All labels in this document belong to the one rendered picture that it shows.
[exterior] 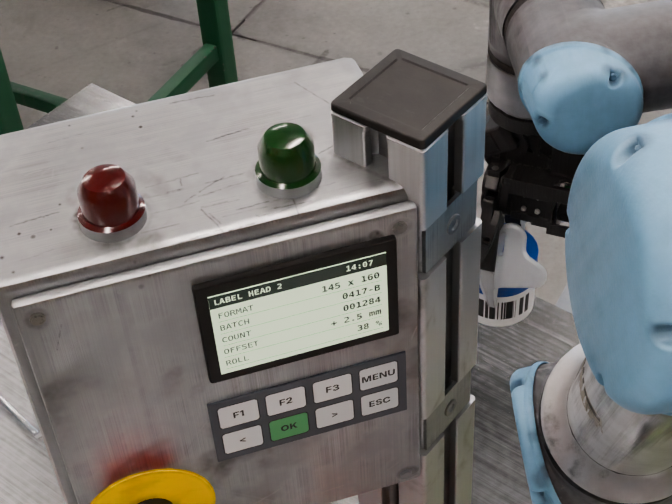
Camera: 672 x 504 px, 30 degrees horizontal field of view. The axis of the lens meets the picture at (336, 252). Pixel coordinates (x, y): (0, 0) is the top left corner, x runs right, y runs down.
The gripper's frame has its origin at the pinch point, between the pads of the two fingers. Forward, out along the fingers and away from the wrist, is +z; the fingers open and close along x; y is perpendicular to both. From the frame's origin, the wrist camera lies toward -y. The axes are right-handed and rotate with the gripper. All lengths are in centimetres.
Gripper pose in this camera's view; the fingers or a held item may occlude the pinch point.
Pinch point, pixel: (498, 265)
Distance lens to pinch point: 116.7
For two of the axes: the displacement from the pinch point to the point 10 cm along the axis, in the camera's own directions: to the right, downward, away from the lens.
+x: 3.8, -6.6, 6.5
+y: 9.2, 2.3, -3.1
